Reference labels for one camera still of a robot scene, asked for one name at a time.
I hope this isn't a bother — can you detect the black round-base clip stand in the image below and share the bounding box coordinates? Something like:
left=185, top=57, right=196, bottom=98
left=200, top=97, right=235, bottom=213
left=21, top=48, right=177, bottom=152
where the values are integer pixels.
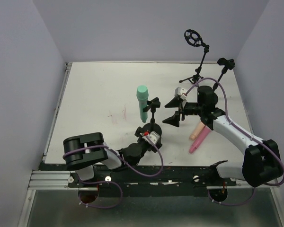
left=137, top=97, right=162, bottom=142

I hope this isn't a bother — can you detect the green toy microphone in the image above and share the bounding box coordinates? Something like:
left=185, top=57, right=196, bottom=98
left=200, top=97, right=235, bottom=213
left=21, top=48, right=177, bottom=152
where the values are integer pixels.
left=136, top=85, right=149, bottom=123

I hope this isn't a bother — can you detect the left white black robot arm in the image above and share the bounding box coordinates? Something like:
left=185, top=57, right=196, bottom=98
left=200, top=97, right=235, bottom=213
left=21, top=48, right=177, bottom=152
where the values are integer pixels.
left=62, top=123, right=162, bottom=181

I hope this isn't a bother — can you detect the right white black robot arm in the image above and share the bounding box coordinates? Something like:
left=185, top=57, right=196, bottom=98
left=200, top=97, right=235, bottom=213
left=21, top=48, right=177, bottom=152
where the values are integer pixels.
left=163, top=86, right=284, bottom=187

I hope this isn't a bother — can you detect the black right clip stand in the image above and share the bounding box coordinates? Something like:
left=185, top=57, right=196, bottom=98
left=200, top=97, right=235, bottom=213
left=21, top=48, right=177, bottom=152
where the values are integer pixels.
left=217, top=58, right=235, bottom=82

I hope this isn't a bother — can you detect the peach toy microphone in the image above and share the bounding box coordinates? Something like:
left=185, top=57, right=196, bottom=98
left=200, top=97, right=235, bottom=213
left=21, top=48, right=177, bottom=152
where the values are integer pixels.
left=189, top=122, right=205, bottom=140

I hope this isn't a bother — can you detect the pink toy microphone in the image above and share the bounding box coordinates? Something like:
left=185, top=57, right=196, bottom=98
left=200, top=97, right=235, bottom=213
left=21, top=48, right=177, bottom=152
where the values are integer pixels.
left=189, top=126, right=211, bottom=154

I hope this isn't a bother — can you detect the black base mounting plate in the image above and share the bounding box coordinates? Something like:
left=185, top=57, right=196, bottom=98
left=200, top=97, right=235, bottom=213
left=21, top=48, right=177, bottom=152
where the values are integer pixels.
left=68, top=165, right=236, bottom=198

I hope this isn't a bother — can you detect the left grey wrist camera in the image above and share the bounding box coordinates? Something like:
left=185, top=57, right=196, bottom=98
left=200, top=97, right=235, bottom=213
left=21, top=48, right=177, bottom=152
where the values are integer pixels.
left=148, top=131, right=161, bottom=148

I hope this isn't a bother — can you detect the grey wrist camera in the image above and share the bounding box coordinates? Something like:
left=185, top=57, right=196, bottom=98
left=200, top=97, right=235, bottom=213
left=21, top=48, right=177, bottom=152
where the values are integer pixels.
left=148, top=131, right=161, bottom=148
left=175, top=87, right=187, bottom=100

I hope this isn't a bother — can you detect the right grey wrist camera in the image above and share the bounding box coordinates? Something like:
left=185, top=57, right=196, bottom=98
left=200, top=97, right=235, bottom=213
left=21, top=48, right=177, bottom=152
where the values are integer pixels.
left=175, top=87, right=187, bottom=100

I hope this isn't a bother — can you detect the black tripod ring stand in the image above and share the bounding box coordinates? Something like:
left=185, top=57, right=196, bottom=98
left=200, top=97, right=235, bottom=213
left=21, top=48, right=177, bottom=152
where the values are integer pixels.
left=179, top=29, right=210, bottom=84

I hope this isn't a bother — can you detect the left aluminium rail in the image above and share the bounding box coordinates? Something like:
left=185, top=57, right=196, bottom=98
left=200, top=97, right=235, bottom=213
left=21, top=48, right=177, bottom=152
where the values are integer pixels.
left=28, top=171, right=71, bottom=190

